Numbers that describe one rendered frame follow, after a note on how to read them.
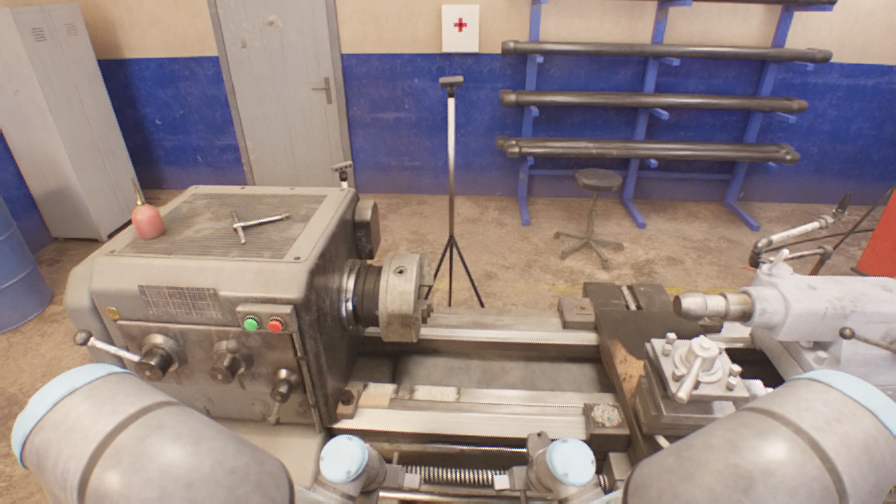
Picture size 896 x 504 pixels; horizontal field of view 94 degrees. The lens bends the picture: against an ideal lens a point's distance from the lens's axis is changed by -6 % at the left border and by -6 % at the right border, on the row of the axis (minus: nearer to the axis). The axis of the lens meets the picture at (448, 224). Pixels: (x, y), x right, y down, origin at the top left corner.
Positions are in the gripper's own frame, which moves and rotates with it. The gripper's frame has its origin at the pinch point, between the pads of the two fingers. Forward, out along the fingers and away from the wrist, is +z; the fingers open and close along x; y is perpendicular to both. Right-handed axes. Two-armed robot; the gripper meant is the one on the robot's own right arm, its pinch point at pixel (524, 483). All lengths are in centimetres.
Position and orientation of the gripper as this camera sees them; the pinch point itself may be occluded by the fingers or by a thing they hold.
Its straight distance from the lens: 131.5
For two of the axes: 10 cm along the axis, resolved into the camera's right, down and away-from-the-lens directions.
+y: 0.9, 7.9, -6.0
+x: 9.8, 0.3, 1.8
